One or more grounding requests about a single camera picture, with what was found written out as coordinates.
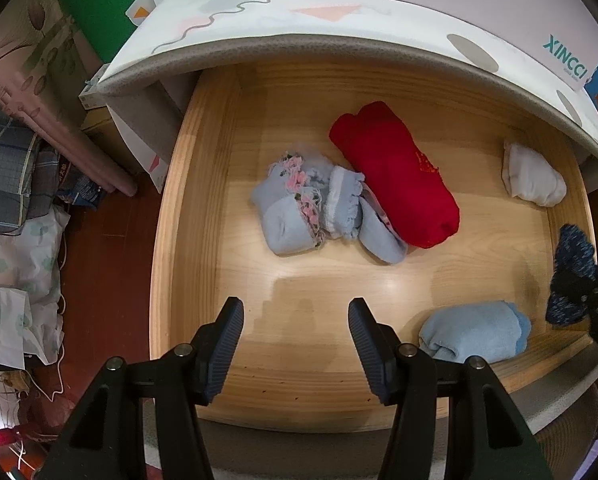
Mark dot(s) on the light blue lace underwear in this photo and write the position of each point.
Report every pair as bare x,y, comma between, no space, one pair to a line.
284,220

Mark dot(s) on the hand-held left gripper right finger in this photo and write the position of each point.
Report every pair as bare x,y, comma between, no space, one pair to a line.
371,355

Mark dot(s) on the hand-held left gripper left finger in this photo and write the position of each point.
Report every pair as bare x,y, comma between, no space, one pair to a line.
224,350

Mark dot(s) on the green foam mat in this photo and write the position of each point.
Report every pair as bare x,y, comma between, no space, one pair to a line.
99,0

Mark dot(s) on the dusty pink cloth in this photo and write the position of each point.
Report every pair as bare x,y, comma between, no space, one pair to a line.
44,415

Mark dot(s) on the pink floral rolled mattress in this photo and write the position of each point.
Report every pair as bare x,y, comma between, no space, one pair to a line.
29,60

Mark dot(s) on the white floral cloth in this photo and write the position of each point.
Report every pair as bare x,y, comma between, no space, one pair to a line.
24,270

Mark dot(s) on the brown cardboard box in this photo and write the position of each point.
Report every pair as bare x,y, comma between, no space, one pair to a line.
106,142

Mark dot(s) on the dark blue underwear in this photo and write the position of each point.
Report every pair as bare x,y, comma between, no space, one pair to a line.
571,260

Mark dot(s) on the small teal white carton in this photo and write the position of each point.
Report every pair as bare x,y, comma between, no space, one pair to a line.
91,92

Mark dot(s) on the blue snack packet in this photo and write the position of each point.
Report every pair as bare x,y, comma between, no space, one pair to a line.
81,190

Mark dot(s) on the red underwear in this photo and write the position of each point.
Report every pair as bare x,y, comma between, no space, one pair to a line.
399,180

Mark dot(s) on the wooden drawer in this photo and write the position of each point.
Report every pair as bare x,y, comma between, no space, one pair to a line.
304,280

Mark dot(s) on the white cardboard storage box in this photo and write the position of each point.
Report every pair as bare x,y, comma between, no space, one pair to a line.
329,25

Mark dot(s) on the grey plaid cloth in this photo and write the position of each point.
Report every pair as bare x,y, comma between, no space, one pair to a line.
9,170

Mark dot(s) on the white underwear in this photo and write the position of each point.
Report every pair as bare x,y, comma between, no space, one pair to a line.
534,180

